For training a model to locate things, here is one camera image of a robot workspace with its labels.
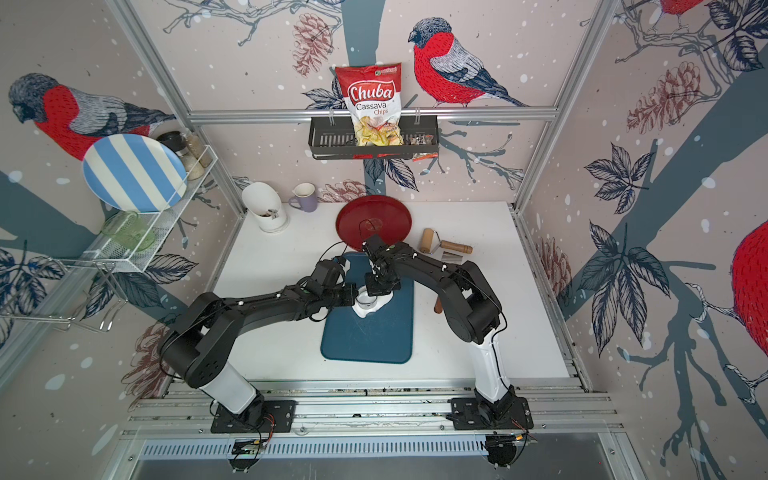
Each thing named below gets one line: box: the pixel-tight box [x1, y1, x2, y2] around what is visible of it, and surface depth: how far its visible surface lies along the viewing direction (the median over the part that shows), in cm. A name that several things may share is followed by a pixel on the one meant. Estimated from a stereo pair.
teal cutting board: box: [320, 252, 414, 364], surface depth 89 cm
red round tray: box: [335, 195, 413, 252], surface depth 124 cm
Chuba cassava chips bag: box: [335, 62, 404, 147], surface depth 83 cm
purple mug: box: [288, 182, 318, 213], surface depth 119 cm
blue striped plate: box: [83, 133, 188, 214], surface depth 74 cm
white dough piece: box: [352, 285, 394, 318], surface depth 94 cm
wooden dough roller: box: [419, 228, 473, 254], surface depth 110 cm
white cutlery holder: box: [242, 182, 289, 233], surface depth 111 cm
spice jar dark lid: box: [156, 131, 187, 152], surface depth 81 cm
